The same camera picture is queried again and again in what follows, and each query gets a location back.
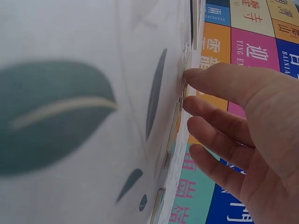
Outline person's right hand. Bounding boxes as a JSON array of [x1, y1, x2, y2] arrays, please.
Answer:
[[183, 62, 299, 224]]

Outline small cardboard tile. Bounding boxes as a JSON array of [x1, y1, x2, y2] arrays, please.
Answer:
[[179, 67, 189, 98]]

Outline long flat cardboard tile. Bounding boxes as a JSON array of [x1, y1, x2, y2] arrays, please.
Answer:
[[164, 97, 185, 169]]

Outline dark-edged flat board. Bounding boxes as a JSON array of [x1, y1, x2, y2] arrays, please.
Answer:
[[190, 0, 206, 50]]

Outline round-cornered flat cardboard tile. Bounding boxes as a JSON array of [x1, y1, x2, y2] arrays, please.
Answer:
[[149, 186, 167, 224]]

